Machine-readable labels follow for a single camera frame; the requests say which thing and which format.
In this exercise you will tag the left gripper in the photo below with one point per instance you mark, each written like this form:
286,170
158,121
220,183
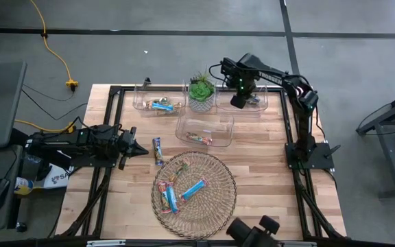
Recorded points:
123,163

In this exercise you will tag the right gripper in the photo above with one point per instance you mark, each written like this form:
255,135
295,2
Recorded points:
242,82

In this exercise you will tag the purple blue granola bar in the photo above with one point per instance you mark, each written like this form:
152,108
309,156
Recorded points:
157,151

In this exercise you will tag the blue orange-ended granola bar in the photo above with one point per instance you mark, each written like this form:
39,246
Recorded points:
163,106

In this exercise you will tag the red green granola bar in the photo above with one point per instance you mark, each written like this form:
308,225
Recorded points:
199,138
163,197

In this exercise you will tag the blue red granola bar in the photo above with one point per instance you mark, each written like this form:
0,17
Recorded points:
173,199

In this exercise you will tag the snack bars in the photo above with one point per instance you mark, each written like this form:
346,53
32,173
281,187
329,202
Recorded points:
194,190

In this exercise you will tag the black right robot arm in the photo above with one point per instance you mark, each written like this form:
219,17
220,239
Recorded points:
276,78

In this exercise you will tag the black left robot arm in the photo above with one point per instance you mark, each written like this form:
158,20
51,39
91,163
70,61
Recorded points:
81,140

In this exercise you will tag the clear plastic bin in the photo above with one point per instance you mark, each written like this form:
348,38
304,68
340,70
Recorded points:
225,109
139,103
225,137

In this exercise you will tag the potted green succulent plant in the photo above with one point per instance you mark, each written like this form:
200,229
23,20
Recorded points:
201,92

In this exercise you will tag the white printed box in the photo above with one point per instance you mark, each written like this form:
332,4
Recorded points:
58,178

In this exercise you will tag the round woven straw placemat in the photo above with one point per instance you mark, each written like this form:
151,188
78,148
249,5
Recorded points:
211,219

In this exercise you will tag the yellow white bottle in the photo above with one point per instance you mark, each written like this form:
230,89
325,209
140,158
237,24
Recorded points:
22,186

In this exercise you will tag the dark grey side desk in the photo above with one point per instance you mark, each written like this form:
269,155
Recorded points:
2,161

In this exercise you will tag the black round caster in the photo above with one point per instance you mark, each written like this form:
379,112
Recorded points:
21,227

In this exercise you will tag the black metal side table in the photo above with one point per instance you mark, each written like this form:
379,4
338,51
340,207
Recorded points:
391,161

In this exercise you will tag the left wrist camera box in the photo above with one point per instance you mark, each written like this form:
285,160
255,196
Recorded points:
126,138

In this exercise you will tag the black aluminium table frame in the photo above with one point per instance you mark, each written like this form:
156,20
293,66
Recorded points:
114,91

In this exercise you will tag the silver metal bracket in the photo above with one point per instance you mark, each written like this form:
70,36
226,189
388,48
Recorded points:
105,243
298,244

